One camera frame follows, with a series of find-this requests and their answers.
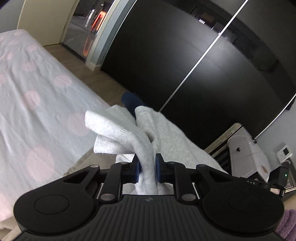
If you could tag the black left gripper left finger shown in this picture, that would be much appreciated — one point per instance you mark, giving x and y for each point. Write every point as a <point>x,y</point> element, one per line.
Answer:
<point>70,202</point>

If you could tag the black sliding wardrobe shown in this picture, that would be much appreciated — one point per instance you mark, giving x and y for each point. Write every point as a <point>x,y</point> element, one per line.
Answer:
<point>206,65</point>

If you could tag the grey printed sweatshirt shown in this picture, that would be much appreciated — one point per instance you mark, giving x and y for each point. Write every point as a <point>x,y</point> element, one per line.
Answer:
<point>140,130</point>

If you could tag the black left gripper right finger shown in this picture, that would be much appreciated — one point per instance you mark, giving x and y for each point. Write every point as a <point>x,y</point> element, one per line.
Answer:
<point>230,204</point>

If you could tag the white wall thermostat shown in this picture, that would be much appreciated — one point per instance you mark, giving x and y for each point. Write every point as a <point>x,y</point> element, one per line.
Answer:
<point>284,154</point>

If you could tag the cream door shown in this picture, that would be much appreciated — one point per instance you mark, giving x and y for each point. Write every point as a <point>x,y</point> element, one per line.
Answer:
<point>45,20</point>

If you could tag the polka dot bed sheet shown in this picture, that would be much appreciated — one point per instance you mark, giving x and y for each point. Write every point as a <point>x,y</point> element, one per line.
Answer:
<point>43,105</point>

